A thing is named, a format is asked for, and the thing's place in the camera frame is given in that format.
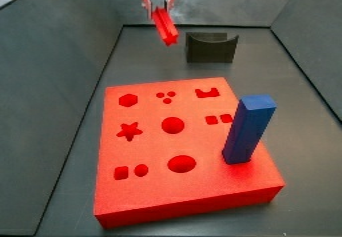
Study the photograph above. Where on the black curved fixture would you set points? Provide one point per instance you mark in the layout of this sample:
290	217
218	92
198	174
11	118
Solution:
209	47

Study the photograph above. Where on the blue rectangular peg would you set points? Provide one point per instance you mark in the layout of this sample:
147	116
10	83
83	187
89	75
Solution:
253	115

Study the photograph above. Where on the red block with shaped holes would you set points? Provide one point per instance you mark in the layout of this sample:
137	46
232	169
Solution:
161	167

